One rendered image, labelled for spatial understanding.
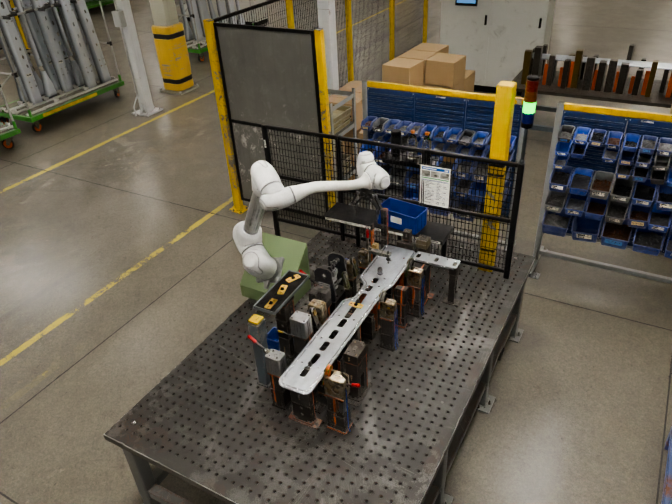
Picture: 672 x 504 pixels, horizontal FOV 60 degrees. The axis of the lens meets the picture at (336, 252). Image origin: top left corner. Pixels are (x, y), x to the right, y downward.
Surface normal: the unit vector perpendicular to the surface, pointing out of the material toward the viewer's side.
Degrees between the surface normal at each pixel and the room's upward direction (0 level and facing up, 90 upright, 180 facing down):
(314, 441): 0
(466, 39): 90
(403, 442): 0
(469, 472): 0
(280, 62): 89
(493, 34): 90
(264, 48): 89
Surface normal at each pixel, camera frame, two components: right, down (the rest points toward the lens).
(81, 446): -0.05, -0.84
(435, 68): -0.55, 0.48
